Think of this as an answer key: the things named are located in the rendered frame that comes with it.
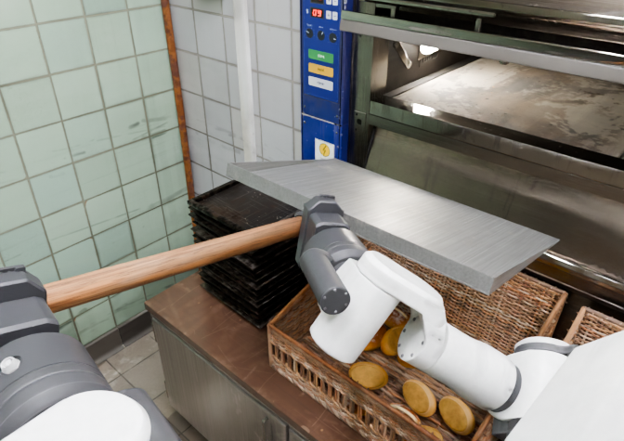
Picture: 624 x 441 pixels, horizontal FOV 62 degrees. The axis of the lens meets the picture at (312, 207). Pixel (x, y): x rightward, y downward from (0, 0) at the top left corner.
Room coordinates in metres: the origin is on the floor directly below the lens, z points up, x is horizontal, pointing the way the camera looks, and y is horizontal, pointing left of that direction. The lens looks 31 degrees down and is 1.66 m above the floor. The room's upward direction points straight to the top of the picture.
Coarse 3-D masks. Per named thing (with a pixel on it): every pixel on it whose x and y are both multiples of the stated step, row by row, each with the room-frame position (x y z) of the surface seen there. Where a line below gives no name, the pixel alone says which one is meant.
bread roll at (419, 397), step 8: (408, 384) 0.85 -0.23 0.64; (416, 384) 0.84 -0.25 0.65; (424, 384) 0.84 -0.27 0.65; (408, 392) 0.84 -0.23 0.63; (416, 392) 0.83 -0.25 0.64; (424, 392) 0.82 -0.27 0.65; (408, 400) 0.82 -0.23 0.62; (416, 400) 0.81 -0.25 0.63; (424, 400) 0.80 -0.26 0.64; (432, 400) 0.80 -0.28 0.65; (416, 408) 0.80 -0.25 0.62; (424, 408) 0.79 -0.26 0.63; (432, 408) 0.79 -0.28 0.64; (424, 416) 0.78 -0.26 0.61
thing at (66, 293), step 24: (216, 240) 0.54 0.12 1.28; (240, 240) 0.56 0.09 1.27; (264, 240) 0.59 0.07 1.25; (120, 264) 0.45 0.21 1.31; (144, 264) 0.46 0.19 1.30; (168, 264) 0.48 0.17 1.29; (192, 264) 0.50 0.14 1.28; (48, 288) 0.39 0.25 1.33; (72, 288) 0.40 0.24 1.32; (96, 288) 0.41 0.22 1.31; (120, 288) 0.43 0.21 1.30
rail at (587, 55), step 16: (352, 16) 1.22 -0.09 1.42; (368, 16) 1.19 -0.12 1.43; (384, 16) 1.18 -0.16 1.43; (432, 32) 1.08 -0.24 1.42; (448, 32) 1.06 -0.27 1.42; (464, 32) 1.04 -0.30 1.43; (480, 32) 1.02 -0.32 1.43; (528, 48) 0.95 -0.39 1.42; (544, 48) 0.93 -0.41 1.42; (560, 48) 0.92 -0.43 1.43; (576, 48) 0.90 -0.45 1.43; (608, 64) 0.86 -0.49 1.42
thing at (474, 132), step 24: (384, 96) 1.39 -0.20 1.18; (408, 120) 1.27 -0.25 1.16; (432, 120) 1.22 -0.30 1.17; (456, 120) 1.21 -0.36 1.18; (480, 144) 1.13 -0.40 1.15; (504, 144) 1.10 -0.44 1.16; (528, 144) 1.06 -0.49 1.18; (552, 144) 1.06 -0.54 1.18; (576, 168) 0.99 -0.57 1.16; (600, 168) 0.96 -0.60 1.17
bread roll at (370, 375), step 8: (352, 368) 0.90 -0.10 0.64; (360, 368) 0.90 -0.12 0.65; (368, 368) 0.89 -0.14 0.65; (376, 368) 0.89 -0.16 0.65; (352, 376) 0.89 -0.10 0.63; (360, 376) 0.88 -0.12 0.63; (368, 376) 0.88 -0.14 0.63; (376, 376) 0.88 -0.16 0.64; (384, 376) 0.88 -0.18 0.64; (368, 384) 0.87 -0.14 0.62; (376, 384) 0.87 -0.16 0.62; (384, 384) 0.87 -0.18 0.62
